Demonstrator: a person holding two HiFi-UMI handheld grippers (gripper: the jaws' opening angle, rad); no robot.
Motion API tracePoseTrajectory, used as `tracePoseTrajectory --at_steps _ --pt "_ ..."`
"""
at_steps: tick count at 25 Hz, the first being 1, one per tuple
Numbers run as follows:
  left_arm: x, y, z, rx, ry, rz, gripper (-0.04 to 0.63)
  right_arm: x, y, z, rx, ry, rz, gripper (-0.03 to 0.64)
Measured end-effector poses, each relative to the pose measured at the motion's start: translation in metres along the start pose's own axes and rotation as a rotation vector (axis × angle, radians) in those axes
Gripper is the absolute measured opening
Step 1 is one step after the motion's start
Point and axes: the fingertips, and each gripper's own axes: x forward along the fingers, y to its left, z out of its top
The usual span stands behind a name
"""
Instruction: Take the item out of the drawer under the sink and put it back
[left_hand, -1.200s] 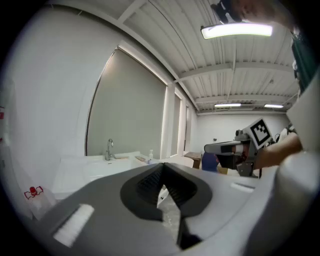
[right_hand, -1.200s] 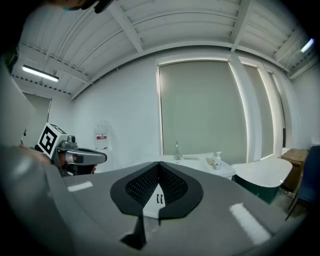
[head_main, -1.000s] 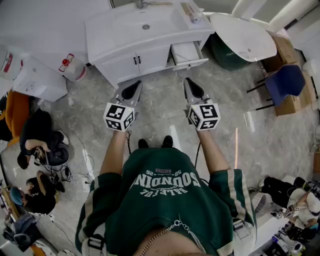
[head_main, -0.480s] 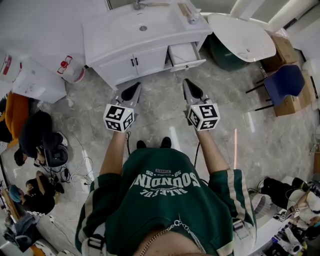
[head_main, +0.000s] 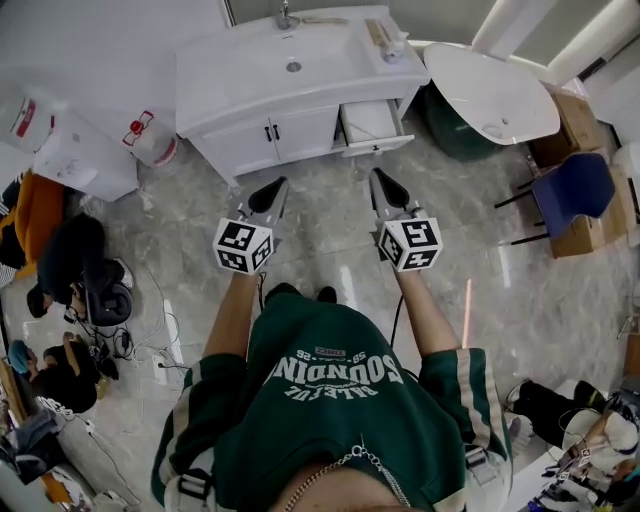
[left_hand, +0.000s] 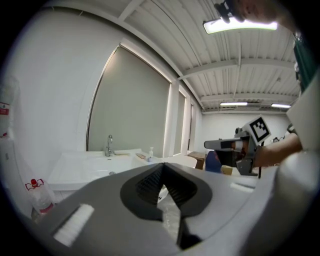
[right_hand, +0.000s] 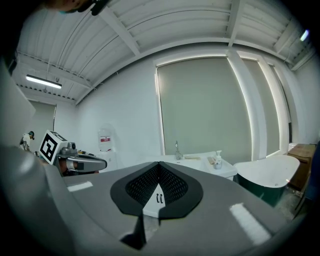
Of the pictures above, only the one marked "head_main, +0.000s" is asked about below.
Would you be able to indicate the white pump bottle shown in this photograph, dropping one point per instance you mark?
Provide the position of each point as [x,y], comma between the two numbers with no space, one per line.
[392,51]

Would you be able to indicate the chrome sink drain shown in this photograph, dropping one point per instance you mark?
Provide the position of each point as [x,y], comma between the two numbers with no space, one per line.
[294,66]

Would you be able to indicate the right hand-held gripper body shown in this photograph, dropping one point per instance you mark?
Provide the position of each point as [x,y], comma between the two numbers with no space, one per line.
[410,240]

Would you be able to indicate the white loose wash basin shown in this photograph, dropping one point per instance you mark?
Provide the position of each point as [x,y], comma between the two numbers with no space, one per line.
[480,90]

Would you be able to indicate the beige wooden comb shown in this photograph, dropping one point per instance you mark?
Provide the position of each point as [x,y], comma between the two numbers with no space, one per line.
[325,20]

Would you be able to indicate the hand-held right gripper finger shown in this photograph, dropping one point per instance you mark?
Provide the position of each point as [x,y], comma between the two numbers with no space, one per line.
[395,192]
[380,197]

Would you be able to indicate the person's left leg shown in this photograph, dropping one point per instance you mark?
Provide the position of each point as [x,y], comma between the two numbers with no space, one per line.
[282,292]

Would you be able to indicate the person's green sweatshirt torso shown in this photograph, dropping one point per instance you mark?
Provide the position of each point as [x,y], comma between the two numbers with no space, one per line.
[325,415]

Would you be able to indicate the person's right leg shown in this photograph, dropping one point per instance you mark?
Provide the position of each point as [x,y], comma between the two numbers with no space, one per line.
[327,295]

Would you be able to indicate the white power strip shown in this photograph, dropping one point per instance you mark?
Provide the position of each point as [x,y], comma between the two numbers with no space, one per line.
[161,369]

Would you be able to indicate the chrome faucet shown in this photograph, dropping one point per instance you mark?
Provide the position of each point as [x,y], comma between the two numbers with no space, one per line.
[284,17]

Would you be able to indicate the person's leg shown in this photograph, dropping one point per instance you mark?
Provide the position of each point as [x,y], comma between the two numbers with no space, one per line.
[327,295]
[282,292]

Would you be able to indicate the blue chair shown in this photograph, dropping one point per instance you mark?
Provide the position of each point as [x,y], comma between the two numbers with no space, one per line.
[575,192]

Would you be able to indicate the white drawer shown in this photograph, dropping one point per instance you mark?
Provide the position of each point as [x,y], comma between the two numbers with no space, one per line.
[370,122]

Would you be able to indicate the clear water jug red label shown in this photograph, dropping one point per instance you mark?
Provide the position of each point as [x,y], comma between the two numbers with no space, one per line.
[30,122]

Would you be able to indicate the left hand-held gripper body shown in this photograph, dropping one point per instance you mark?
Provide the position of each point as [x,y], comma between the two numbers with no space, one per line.
[240,245]

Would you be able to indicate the person's left forearm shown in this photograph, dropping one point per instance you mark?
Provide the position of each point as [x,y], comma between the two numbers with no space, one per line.
[230,320]

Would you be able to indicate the white tubular frame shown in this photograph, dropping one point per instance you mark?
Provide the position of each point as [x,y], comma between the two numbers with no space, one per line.
[500,25]

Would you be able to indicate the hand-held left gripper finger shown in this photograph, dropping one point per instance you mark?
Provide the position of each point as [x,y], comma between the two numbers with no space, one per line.
[262,197]
[280,202]

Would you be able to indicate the cardboard box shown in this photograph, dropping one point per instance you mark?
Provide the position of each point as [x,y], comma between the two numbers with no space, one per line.
[575,125]
[590,235]

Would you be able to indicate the white box with red tag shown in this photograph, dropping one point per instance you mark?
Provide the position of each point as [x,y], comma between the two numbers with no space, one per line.
[85,160]

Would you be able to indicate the person's right forearm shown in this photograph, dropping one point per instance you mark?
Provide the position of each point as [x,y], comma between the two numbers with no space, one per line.
[425,315]

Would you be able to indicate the dark green barrel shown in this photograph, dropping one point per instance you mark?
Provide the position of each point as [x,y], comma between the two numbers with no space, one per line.
[450,137]

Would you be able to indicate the white sink vanity cabinet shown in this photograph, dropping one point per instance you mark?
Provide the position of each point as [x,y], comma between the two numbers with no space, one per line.
[240,80]

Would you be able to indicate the clear water jug red cap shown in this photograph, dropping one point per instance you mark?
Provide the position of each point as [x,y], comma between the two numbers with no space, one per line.
[150,142]

